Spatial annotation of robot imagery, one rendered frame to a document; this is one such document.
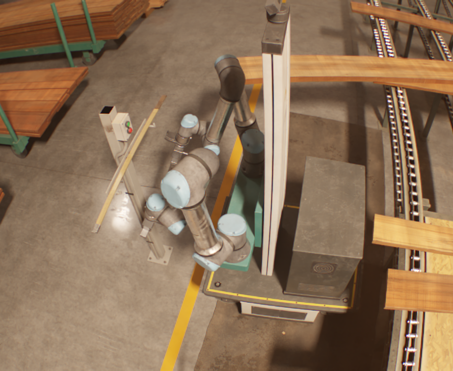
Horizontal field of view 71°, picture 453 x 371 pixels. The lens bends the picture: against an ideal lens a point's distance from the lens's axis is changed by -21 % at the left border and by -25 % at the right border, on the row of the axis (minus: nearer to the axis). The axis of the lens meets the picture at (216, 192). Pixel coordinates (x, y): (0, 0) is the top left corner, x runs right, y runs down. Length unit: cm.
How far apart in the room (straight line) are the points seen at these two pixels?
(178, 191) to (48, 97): 257
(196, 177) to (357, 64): 173
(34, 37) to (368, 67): 401
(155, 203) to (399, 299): 115
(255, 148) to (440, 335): 133
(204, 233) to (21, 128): 236
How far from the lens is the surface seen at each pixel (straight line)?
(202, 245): 156
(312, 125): 347
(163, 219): 169
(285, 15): 123
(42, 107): 358
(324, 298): 219
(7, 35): 544
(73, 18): 455
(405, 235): 186
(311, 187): 192
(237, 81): 172
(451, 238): 197
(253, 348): 241
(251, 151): 197
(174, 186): 129
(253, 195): 203
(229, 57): 182
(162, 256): 270
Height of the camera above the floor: 235
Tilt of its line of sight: 52 degrees down
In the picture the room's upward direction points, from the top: 8 degrees counter-clockwise
